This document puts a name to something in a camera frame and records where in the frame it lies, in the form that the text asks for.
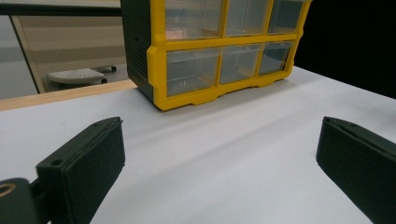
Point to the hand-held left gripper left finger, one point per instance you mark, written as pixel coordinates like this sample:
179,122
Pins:
84,165

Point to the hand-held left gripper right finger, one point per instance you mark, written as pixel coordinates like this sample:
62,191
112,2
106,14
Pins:
361,161

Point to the yellow black drawer cabinet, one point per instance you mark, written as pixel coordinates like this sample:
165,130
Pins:
157,62

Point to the clear plastic drawer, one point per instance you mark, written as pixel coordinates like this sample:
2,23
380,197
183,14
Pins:
193,18

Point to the wooden table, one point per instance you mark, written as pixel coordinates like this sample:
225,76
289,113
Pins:
62,95

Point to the white perforated wheeled base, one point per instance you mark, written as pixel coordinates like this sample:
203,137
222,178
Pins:
76,76

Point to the white table cover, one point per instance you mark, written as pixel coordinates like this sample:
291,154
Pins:
218,155

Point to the black horizontal frame bar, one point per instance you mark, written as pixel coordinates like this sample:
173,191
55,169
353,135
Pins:
59,10

